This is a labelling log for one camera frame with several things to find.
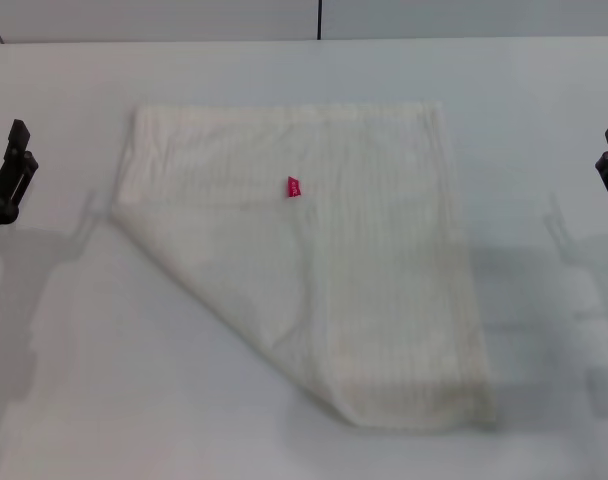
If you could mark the white ribbed towel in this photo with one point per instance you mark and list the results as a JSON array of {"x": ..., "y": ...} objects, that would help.
[{"x": 334, "y": 260}]

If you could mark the red towel label tag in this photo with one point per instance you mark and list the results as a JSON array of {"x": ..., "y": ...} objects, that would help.
[{"x": 293, "y": 188}]

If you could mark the black vertical wall strip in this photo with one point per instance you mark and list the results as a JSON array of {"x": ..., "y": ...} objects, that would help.
[{"x": 319, "y": 20}]

